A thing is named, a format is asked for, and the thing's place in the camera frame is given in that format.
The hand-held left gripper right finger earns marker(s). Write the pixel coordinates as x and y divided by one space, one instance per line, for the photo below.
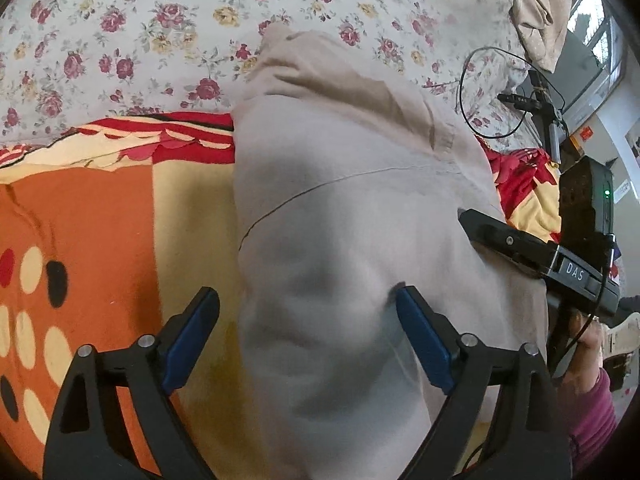
425 340

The window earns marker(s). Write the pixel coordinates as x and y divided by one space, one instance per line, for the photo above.
595 40

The person's right forearm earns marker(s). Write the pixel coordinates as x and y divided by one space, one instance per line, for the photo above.
595 425

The beige sweatshirt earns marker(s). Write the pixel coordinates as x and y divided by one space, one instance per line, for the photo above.
325 210

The black tripod stand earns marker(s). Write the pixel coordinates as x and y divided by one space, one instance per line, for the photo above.
542 110

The beige curtain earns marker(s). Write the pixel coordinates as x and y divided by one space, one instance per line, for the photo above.
537 10

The orange wall sign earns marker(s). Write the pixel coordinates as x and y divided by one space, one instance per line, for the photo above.
586 133

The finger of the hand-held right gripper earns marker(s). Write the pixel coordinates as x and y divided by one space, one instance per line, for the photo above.
492 232

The person's right hand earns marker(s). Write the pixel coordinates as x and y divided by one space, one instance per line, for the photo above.
587 355

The floral bed sheet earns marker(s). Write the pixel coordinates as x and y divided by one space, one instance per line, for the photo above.
150 25

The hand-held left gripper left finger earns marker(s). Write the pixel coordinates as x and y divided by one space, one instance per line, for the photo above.
190 340

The red and yellow blanket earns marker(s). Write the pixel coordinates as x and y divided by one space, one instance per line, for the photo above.
90 220

